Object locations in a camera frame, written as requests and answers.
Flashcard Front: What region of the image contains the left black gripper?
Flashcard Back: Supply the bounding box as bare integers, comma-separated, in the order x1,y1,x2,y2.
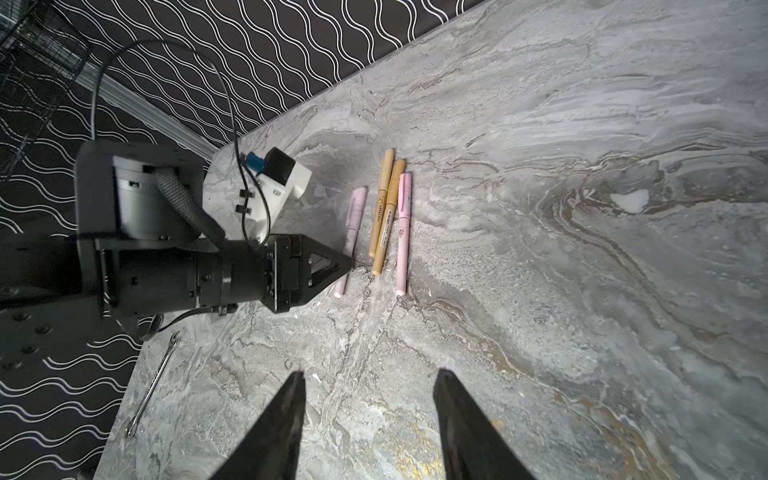
264,235,353,313

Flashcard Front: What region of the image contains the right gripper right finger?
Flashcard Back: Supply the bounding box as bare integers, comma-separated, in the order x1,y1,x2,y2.
433,369,534,480

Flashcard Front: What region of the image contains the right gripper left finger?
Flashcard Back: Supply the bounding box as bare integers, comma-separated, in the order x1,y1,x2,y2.
212,371,306,480

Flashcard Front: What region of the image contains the pink pen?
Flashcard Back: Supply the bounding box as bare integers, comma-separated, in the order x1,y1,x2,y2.
396,172,412,297
334,186,368,298

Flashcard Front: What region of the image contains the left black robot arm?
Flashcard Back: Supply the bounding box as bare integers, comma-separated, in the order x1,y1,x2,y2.
1,140,353,388

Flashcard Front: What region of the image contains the silver combination wrench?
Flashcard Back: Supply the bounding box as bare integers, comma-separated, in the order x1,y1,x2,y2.
125,332,181,438

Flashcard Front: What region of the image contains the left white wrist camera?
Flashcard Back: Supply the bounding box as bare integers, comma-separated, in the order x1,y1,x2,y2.
235,147,312,249

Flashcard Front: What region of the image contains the black wire mesh basket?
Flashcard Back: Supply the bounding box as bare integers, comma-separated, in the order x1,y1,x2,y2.
1,1,91,181

